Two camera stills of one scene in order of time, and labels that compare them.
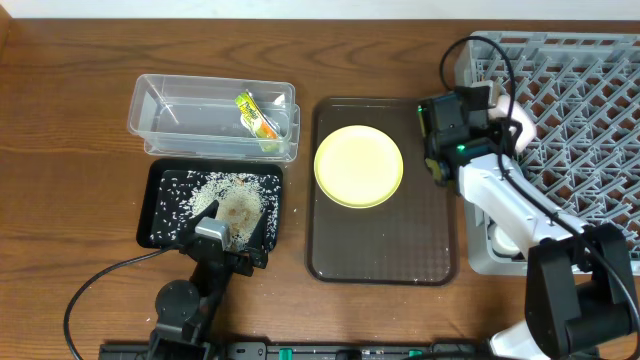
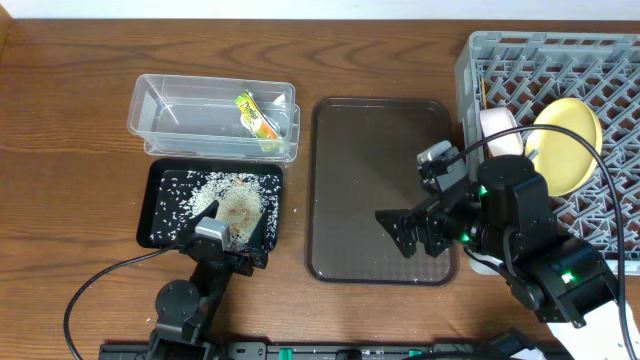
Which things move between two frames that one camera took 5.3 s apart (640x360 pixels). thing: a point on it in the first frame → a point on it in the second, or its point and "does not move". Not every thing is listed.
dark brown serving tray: x=410 y=238 does not move
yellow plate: x=358 y=166 → x=564 y=161
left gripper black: x=232 y=258 does not move
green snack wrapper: x=252 y=116 does not move
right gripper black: x=428 y=134 → x=423 y=232
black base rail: x=306 y=350 does not move
